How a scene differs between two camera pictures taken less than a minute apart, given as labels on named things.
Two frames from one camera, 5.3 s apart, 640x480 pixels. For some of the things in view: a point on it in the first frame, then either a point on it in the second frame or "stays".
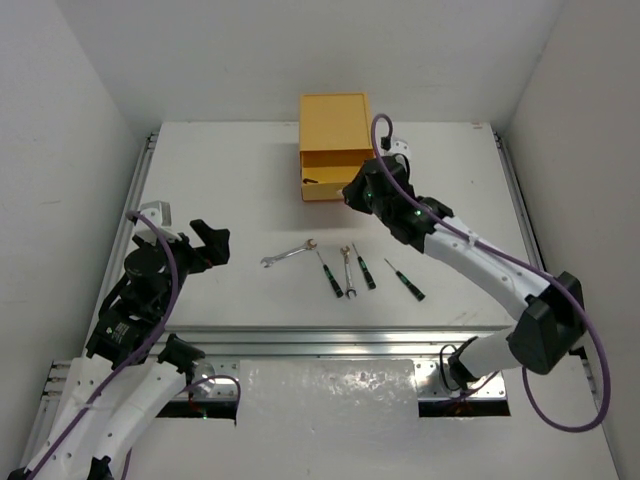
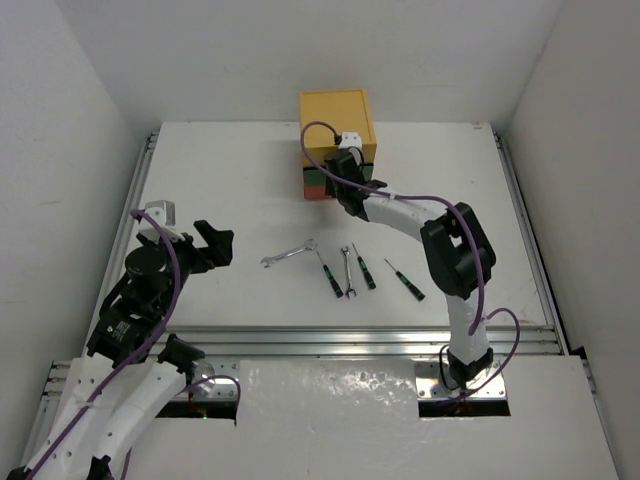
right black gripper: [353, 192] -> [332, 187]
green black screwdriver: [331, 279] stays
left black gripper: [189, 251] stays
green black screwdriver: [365, 271] stays
